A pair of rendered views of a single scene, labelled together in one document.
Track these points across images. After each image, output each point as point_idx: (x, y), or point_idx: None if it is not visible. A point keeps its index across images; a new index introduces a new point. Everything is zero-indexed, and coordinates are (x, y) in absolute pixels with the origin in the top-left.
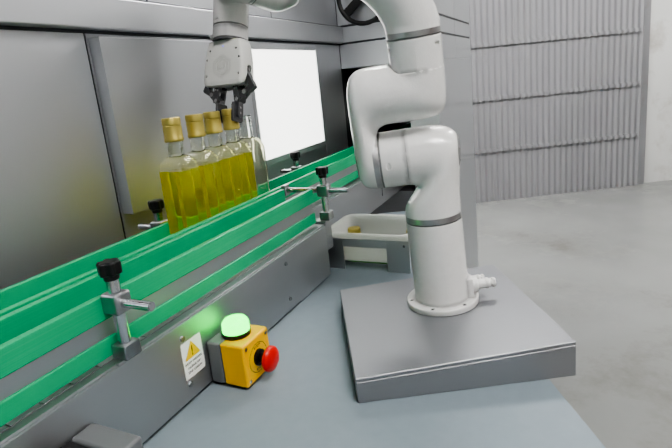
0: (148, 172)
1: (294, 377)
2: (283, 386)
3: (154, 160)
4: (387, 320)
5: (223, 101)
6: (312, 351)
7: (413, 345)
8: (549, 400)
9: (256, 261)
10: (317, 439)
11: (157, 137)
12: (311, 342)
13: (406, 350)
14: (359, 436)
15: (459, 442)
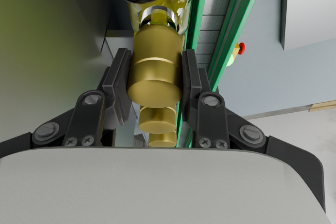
0: (90, 80)
1: (249, 36)
2: (244, 42)
3: (80, 83)
4: (320, 1)
5: (110, 111)
6: (257, 14)
7: (325, 26)
8: None
9: (223, 22)
10: (262, 60)
11: (62, 104)
12: (256, 5)
13: (318, 31)
14: (278, 56)
15: (316, 50)
